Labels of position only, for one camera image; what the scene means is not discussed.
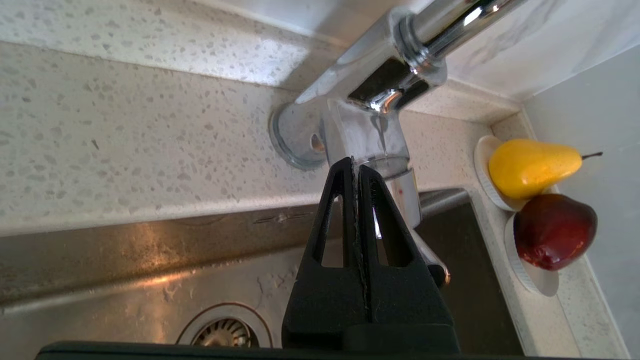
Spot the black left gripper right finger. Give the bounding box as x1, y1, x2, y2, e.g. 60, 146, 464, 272
357, 165, 461, 351

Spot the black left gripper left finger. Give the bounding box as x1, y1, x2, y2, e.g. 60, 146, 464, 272
281, 156, 370, 351

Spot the chrome gooseneck faucet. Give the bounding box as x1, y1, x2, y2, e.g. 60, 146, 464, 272
268, 0, 526, 290

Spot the stainless steel sink basin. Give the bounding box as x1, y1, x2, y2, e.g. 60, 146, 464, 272
0, 189, 526, 357

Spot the round metal drain strainer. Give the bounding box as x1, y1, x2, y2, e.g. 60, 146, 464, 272
176, 302, 273, 348

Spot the small white plate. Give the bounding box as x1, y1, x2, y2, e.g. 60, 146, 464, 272
504, 212, 560, 297
474, 135, 558, 212

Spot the dark red apple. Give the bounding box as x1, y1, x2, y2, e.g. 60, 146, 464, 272
513, 194, 598, 272

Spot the yellow pear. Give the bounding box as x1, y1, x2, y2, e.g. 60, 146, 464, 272
488, 138, 603, 201

